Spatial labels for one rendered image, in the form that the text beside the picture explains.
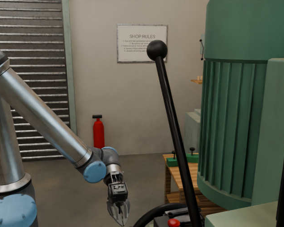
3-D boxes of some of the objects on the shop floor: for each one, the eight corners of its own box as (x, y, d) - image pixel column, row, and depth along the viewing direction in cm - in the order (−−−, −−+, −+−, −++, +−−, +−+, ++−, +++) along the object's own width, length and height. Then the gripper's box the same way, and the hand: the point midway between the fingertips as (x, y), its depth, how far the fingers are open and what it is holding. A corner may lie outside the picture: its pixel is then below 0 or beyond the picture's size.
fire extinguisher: (106, 156, 357) (105, 113, 342) (107, 161, 339) (105, 116, 324) (93, 156, 354) (91, 113, 340) (92, 162, 336) (90, 117, 322)
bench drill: (218, 163, 334) (227, 34, 296) (242, 188, 275) (258, 30, 236) (181, 165, 328) (186, 34, 290) (198, 191, 269) (207, 30, 230)
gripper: (103, 172, 109) (112, 217, 92) (125, 170, 111) (136, 213, 94) (103, 186, 113) (111, 231, 97) (123, 183, 116) (134, 227, 99)
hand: (122, 224), depth 98 cm, fingers closed
